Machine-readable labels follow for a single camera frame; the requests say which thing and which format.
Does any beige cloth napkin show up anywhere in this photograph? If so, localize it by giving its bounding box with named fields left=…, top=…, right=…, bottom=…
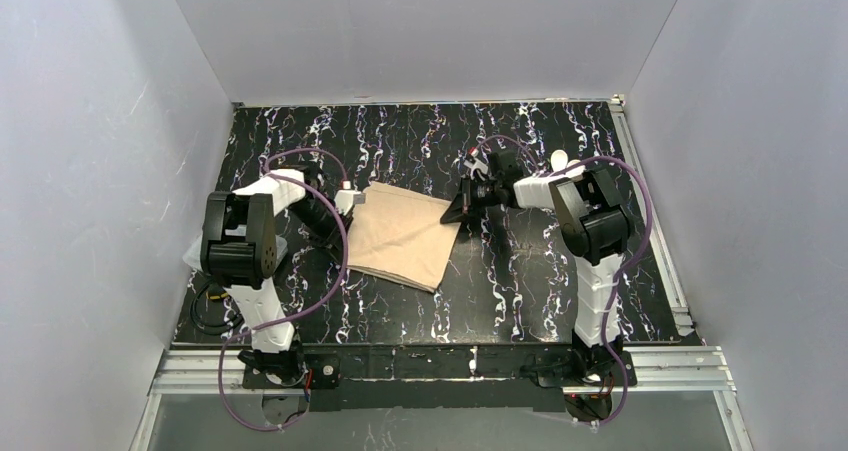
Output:
left=348, top=182, right=460, bottom=294

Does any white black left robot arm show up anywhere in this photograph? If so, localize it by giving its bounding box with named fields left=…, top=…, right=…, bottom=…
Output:
left=198, top=166, right=459, bottom=354

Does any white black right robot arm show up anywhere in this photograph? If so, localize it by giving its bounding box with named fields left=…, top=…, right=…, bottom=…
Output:
left=440, top=148, right=632, bottom=363

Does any white spoon left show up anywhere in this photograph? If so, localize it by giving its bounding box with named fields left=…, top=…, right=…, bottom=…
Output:
left=550, top=149, right=569, bottom=173

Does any white spoon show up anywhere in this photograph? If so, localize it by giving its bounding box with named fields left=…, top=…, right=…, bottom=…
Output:
left=550, top=149, right=569, bottom=173
left=563, top=160, right=586, bottom=179

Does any white spoon right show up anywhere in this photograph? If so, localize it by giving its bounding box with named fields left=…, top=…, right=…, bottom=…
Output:
left=563, top=160, right=586, bottom=179

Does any clear plastic box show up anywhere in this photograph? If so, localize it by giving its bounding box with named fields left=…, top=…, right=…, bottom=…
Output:
left=182, top=229, right=287, bottom=287

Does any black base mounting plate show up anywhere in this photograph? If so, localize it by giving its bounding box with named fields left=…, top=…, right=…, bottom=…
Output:
left=238, top=343, right=638, bottom=412

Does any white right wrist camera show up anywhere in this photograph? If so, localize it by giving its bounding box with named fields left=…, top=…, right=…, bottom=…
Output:
left=463, top=147, right=489, bottom=180

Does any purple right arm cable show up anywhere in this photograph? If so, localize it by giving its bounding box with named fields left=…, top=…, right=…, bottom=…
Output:
left=471, top=135, right=655, bottom=428

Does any aluminium front frame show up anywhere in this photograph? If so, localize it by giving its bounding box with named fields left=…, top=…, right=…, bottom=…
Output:
left=132, top=344, right=752, bottom=450

